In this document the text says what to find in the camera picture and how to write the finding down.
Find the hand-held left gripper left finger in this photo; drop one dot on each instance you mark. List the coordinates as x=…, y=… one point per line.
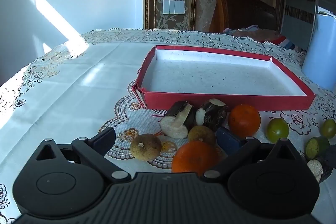
x=103, y=140

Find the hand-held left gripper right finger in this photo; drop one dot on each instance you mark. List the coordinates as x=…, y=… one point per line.
x=228, y=142

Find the orange mandarin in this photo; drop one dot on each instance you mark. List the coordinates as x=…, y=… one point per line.
x=191, y=158
x=244, y=120

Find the brown round fruit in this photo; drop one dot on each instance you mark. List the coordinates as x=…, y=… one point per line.
x=200, y=133
x=145, y=147

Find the dark sugarcane piece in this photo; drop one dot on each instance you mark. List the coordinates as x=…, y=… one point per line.
x=212, y=115
x=324, y=163
x=178, y=121

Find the green tomato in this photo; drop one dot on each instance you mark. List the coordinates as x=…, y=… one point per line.
x=277, y=130
x=329, y=128

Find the red shallow cardboard box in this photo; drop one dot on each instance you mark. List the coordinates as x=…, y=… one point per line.
x=210, y=77

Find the green cucumber piece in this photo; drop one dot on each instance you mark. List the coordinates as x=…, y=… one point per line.
x=316, y=146

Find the white lace tablecloth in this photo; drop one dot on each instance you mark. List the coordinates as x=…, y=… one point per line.
x=78, y=77

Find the light blue electric kettle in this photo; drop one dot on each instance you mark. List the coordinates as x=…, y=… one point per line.
x=320, y=50

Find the wooden bed headboard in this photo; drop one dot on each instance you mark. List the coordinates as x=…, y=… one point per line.
x=241, y=8

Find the sliding door wardrobe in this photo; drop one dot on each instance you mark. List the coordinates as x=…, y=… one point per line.
x=296, y=3

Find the white wall light switch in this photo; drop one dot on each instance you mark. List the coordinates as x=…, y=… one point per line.
x=173, y=6

